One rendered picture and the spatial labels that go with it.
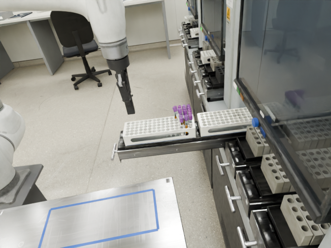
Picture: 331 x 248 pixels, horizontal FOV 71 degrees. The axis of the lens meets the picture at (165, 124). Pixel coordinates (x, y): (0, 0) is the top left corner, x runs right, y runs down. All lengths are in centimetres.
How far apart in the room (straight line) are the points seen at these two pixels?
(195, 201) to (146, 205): 100
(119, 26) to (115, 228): 60
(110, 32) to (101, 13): 6
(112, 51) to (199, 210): 125
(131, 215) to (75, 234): 17
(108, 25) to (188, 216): 131
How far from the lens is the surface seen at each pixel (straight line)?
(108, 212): 79
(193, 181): 186
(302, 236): 69
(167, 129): 95
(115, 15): 76
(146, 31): 443
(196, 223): 167
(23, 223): 91
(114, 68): 82
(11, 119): 123
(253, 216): 76
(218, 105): 130
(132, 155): 100
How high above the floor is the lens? 145
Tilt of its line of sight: 37 degrees down
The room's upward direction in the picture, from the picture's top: 9 degrees counter-clockwise
